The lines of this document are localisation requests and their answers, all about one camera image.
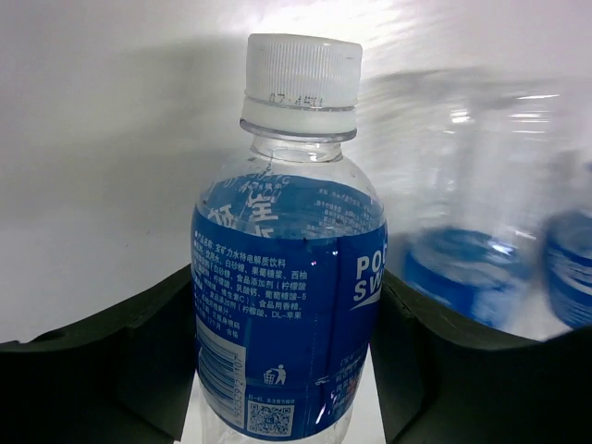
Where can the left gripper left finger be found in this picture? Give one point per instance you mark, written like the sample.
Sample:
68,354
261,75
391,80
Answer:
123,375

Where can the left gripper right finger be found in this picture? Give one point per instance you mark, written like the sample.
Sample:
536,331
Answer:
444,378

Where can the blue label bottle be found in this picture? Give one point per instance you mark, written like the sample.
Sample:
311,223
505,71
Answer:
288,251
459,161
566,247

